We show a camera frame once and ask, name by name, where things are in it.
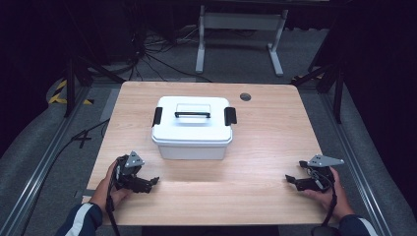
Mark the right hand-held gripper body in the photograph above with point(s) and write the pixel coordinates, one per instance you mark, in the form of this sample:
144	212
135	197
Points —
319	182

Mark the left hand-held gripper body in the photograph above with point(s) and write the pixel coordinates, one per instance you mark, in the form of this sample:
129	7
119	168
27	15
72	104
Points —
126	172

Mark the white plastic storage box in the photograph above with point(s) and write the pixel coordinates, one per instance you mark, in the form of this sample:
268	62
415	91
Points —
193	152

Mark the black box latch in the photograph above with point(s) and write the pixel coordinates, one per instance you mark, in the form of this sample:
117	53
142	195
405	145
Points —
230	116
157	116

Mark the white storage box lid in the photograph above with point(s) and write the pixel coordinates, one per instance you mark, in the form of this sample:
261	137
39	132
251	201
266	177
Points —
193	129

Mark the person's right hand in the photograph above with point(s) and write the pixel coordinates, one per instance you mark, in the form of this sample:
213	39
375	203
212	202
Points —
334	200

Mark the person's left hand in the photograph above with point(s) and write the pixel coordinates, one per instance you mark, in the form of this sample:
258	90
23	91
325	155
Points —
105	193

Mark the black tripod stand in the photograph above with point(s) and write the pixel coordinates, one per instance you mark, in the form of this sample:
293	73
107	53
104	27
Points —
337	88
70	85

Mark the yellow black floor tape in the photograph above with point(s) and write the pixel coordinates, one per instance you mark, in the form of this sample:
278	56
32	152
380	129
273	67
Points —
55	97

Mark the aluminium floor rail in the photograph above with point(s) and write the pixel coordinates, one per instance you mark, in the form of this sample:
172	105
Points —
39	170
357	164

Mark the white metal desk frame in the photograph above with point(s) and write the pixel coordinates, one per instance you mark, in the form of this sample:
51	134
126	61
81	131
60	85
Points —
241	21

